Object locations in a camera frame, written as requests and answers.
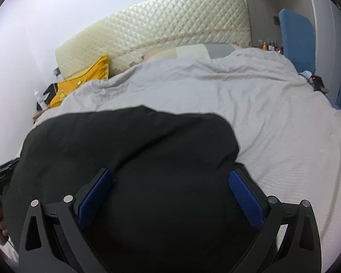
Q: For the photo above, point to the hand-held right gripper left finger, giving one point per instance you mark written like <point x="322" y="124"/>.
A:
<point x="95" y="197"/>

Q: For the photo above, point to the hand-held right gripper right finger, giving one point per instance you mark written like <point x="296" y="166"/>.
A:
<point x="245" y="200"/>

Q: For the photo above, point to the black garment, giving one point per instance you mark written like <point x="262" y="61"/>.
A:
<point x="159" y="162"/>

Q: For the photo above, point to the wooden nightstand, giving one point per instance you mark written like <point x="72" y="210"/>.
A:
<point x="40" y="115"/>

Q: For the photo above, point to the white spray bottle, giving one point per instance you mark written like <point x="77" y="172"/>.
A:
<point x="39" y="96"/>

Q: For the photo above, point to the black bag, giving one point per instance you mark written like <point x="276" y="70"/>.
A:
<point x="49" y="91"/>

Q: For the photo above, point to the grey blanket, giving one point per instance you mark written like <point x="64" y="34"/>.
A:
<point x="244" y="96"/>

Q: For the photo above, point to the yellow pillow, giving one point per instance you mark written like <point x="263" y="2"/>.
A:
<point x="82" y="81"/>

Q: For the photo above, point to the black device with red light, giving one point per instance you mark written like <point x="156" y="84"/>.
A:
<point x="316" y="82"/>

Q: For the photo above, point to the patchwork pillow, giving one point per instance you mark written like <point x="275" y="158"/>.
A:
<point x="204" y="51"/>

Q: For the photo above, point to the group of small bottles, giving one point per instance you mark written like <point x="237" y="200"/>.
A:
<point x="271" y="46"/>

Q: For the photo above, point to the cream quilted headboard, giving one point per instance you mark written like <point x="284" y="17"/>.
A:
<point x="159" y="25"/>

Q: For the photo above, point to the wall socket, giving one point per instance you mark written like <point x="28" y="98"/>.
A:
<point x="56" y="71"/>

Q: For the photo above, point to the dark wall switch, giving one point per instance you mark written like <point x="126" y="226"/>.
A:
<point x="276" y="20"/>

